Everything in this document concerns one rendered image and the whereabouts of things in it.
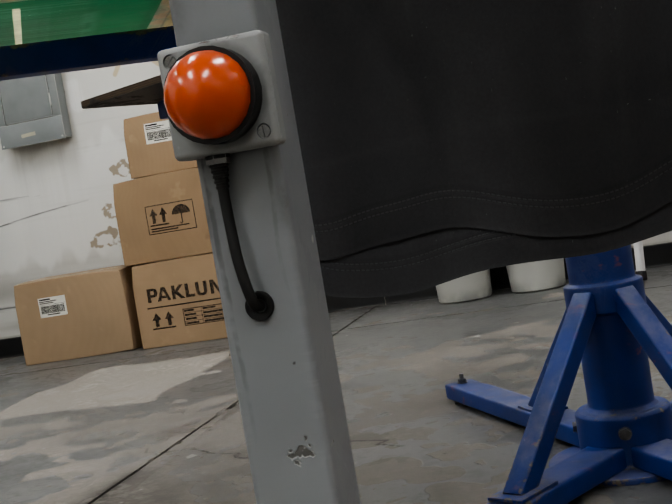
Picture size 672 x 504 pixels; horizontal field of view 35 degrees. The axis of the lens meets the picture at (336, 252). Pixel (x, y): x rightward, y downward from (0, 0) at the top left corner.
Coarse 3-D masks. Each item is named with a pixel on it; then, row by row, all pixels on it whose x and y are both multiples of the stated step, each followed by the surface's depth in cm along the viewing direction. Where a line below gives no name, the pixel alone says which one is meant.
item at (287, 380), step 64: (192, 0) 48; (256, 0) 48; (256, 64) 46; (256, 128) 47; (256, 192) 48; (256, 256) 48; (320, 320) 50; (256, 384) 49; (320, 384) 49; (256, 448) 49; (320, 448) 49
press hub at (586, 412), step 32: (608, 256) 199; (576, 288) 201; (608, 288) 198; (640, 288) 200; (608, 320) 199; (608, 352) 200; (640, 352) 201; (608, 384) 201; (640, 384) 201; (576, 416) 206; (608, 416) 200; (640, 416) 198; (576, 448) 218; (608, 448) 199; (608, 480) 193; (640, 480) 192
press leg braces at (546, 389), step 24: (624, 288) 197; (576, 312) 197; (624, 312) 195; (648, 312) 193; (576, 336) 194; (648, 336) 189; (552, 360) 193; (576, 360) 193; (552, 384) 189; (528, 408) 240; (552, 408) 186; (528, 432) 185; (552, 432) 186; (528, 456) 182; (528, 480) 180; (552, 480) 183
